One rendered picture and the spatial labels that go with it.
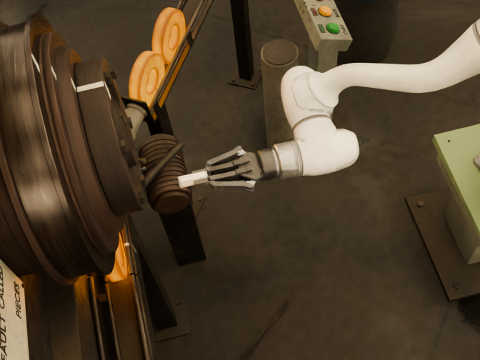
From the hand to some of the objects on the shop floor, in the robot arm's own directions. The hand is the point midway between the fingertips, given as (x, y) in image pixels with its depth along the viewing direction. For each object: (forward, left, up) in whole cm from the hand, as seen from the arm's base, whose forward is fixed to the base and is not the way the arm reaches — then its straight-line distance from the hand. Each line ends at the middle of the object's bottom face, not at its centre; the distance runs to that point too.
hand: (193, 179), depth 152 cm
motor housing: (+10, -18, -74) cm, 77 cm away
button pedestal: (-47, -58, -76) cm, 106 cm away
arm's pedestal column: (-90, 0, -74) cm, 117 cm away
